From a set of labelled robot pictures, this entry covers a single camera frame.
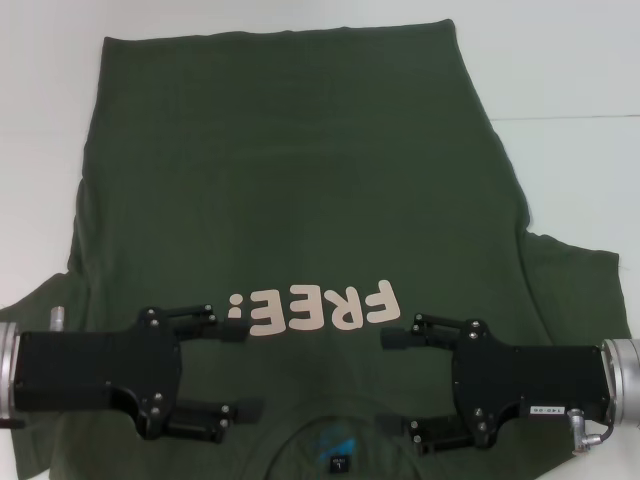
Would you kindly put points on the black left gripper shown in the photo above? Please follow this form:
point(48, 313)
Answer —
point(90, 367)

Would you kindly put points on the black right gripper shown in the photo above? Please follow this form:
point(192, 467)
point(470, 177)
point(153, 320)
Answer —
point(525, 380)

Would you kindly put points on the dark green FREE t-shirt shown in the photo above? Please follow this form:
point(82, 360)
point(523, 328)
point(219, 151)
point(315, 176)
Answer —
point(300, 175)

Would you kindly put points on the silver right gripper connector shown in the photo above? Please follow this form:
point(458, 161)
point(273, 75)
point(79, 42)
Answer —
point(576, 430)

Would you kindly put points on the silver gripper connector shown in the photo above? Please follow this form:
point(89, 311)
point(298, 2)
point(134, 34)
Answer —
point(576, 430)
point(57, 320)

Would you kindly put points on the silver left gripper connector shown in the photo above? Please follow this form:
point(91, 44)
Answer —
point(57, 320)

